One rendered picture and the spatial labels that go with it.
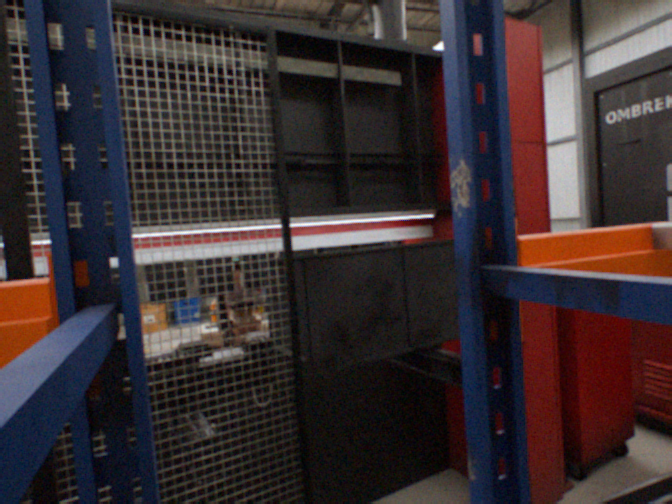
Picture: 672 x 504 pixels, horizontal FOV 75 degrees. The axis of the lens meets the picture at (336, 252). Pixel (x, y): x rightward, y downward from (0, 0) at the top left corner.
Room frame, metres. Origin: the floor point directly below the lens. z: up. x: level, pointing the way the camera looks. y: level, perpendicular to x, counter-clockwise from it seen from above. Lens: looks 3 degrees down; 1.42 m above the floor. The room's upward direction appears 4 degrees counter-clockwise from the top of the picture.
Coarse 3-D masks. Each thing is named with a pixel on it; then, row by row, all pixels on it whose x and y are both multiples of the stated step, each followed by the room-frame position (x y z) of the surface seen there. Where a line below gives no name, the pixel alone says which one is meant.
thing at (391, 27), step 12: (360, 0) 2.26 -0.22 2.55; (372, 0) 2.26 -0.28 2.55; (384, 0) 2.23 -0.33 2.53; (396, 0) 2.23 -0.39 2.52; (384, 12) 2.23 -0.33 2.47; (396, 12) 2.23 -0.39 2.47; (372, 24) 2.06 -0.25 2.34; (384, 24) 2.23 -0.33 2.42; (396, 24) 2.23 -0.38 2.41; (384, 36) 2.24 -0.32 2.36; (396, 36) 2.22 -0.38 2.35
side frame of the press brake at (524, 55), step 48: (528, 48) 2.06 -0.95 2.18; (432, 96) 2.42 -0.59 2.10; (480, 96) 2.13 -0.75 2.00; (528, 96) 2.05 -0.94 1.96; (480, 144) 2.14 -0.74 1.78; (528, 144) 2.04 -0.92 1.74; (528, 192) 2.03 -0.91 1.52; (432, 240) 2.48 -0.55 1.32; (528, 336) 2.01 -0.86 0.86; (528, 384) 1.99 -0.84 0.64; (528, 432) 1.99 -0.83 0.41
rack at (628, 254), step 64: (448, 0) 0.43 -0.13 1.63; (448, 64) 0.44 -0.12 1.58; (448, 128) 0.45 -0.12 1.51; (512, 192) 0.45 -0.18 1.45; (512, 256) 0.44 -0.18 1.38; (576, 256) 0.47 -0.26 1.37; (640, 256) 0.48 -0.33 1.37; (512, 320) 0.44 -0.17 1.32; (512, 384) 0.46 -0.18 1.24; (512, 448) 0.46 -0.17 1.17
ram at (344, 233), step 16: (320, 224) 2.13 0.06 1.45; (336, 224) 2.17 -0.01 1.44; (352, 224) 2.22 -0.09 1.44; (368, 224) 2.26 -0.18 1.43; (384, 224) 2.31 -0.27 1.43; (400, 224) 2.36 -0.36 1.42; (416, 224) 2.42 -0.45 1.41; (144, 240) 1.74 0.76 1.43; (160, 240) 1.77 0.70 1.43; (208, 240) 1.87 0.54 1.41; (224, 240) 1.90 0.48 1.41; (256, 240) 1.97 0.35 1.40; (272, 240) 2.01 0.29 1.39; (304, 240) 2.08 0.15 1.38; (320, 240) 2.13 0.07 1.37; (336, 240) 2.17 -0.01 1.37; (352, 240) 2.21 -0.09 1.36; (368, 240) 2.26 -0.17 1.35; (384, 240) 2.31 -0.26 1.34; (144, 256) 1.74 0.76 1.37; (160, 256) 1.77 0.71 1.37; (176, 256) 1.80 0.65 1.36; (192, 256) 1.83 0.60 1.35; (224, 256) 1.90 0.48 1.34; (0, 272) 1.52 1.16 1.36
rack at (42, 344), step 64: (64, 0) 0.38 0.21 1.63; (64, 64) 0.38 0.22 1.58; (64, 128) 0.38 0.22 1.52; (64, 192) 0.37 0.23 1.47; (128, 192) 0.39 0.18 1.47; (64, 256) 0.35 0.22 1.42; (128, 256) 0.37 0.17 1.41; (0, 320) 0.34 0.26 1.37; (64, 320) 0.35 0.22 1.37; (128, 320) 0.37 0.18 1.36; (0, 384) 0.17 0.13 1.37; (64, 384) 0.19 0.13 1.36; (0, 448) 0.12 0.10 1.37; (128, 448) 0.38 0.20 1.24
